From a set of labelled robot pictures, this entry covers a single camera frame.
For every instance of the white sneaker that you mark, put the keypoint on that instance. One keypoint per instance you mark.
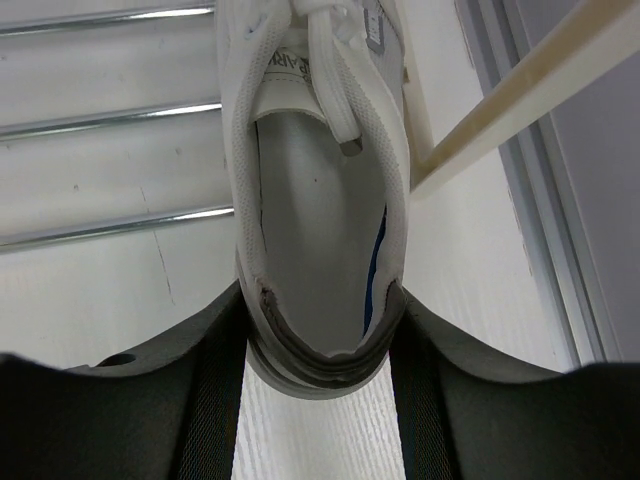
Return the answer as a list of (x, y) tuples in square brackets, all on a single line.
[(319, 164)]

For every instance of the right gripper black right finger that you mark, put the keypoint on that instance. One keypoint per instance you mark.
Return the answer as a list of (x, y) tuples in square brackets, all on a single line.
[(466, 410)]

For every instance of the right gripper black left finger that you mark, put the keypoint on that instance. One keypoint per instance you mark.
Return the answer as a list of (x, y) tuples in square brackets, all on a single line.
[(165, 409)]

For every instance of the aluminium mounting rail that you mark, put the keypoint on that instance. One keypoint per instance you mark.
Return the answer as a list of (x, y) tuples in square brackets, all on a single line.
[(574, 180)]

